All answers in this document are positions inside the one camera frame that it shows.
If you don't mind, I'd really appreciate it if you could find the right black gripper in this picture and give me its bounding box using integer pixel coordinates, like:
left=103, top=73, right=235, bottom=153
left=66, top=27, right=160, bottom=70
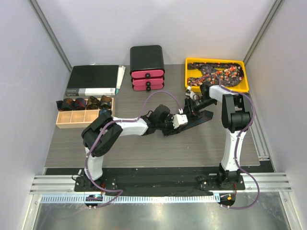
left=183, top=97, right=216, bottom=121

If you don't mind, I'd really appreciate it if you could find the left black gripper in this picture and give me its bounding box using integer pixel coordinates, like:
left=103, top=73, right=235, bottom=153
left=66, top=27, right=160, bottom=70
left=156, top=114, right=180, bottom=136

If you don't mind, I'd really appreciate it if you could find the blue brown striped tie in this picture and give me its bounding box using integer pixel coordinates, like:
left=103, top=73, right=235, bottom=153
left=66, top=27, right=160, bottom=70
left=178, top=110, right=213, bottom=134

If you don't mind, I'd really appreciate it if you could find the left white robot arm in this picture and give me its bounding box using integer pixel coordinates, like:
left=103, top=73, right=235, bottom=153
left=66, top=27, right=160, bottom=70
left=81, top=105, right=186, bottom=191

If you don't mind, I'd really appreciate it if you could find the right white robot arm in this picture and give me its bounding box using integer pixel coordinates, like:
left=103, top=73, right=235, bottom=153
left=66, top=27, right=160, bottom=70
left=186, top=83, right=254, bottom=189

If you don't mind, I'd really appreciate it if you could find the colourful floral tie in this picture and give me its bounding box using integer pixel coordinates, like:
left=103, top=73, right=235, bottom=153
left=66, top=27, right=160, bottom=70
left=187, top=62, right=244, bottom=87

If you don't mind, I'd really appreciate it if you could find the yellow plastic tray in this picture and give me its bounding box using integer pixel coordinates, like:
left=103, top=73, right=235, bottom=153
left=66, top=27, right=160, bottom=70
left=184, top=57, right=249, bottom=92

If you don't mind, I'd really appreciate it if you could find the rolled blue gold tie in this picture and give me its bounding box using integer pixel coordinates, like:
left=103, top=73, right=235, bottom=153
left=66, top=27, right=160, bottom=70
left=99, top=108, right=112, bottom=115

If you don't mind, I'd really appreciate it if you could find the black pink drawer box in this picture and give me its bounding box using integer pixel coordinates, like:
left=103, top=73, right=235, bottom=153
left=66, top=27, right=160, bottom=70
left=130, top=45, right=165, bottom=92

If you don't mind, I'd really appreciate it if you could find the rolled brown patterned tie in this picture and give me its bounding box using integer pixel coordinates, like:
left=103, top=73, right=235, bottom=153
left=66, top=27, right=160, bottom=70
left=86, top=96, right=99, bottom=110

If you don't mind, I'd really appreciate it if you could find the black flat box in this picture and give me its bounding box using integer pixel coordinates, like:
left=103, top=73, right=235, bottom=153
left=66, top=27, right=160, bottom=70
left=65, top=65, right=119, bottom=96

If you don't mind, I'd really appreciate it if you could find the rolled navy striped tie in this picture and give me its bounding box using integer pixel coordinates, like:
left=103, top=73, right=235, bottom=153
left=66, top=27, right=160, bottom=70
left=74, top=98, right=87, bottom=111

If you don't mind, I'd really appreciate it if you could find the wooden compartment organizer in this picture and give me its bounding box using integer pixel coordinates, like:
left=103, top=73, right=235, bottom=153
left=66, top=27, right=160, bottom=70
left=56, top=97, right=115, bottom=128

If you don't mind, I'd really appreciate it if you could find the rolled red dark tie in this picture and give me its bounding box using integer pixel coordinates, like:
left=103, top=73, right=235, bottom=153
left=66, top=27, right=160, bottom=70
left=56, top=98, right=75, bottom=112

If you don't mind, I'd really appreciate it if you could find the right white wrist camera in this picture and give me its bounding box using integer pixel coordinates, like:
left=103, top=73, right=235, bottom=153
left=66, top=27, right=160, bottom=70
left=185, top=86, right=200, bottom=101

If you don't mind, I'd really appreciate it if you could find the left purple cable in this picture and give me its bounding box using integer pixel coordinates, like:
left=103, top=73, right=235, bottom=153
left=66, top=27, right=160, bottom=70
left=84, top=90, right=184, bottom=192

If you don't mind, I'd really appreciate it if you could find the purple cable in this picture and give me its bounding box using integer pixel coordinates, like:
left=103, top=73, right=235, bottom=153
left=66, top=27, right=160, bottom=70
left=84, top=90, right=184, bottom=192
left=188, top=75, right=260, bottom=210

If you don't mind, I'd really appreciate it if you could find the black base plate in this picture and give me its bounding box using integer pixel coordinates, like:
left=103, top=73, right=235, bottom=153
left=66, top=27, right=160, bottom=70
left=74, top=166, right=246, bottom=197

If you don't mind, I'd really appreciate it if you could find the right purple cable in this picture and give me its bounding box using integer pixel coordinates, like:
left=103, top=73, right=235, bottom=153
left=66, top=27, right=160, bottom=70
left=188, top=75, right=260, bottom=210

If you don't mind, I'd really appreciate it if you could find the white slotted cable duct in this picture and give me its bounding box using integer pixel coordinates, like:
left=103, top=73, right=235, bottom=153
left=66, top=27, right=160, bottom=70
left=40, top=194, right=220, bottom=204

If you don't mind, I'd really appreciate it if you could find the aluminium frame rail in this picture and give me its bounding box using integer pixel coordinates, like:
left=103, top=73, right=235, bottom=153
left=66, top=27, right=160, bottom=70
left=30, top=174, right=80, bottom=194

